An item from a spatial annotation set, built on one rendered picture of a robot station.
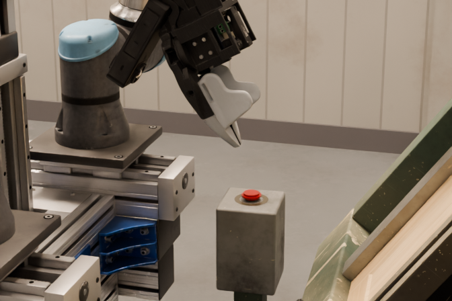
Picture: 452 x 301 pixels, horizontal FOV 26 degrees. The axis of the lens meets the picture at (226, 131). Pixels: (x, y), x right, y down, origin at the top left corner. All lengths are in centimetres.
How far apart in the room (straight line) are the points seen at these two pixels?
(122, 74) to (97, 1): 421
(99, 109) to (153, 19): 87
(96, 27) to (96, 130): 20
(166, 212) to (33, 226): 40
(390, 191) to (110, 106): 57
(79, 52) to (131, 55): 81
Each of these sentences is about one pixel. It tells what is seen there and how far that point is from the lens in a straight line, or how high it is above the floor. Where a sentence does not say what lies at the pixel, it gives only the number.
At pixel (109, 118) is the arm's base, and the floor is 109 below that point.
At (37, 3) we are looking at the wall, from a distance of 547.
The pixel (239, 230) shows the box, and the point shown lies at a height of 89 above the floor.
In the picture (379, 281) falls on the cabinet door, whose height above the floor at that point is 96.
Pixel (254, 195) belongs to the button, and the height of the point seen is 94.
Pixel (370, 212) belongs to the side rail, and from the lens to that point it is 194.
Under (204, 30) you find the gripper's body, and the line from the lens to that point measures 105.
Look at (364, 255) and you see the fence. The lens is 171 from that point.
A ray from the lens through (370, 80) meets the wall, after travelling 500.
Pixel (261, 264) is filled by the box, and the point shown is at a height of 82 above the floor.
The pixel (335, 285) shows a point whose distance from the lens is 168.
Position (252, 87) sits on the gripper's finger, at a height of 137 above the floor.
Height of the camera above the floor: 167
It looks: 18 degrees down
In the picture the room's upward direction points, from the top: straight up
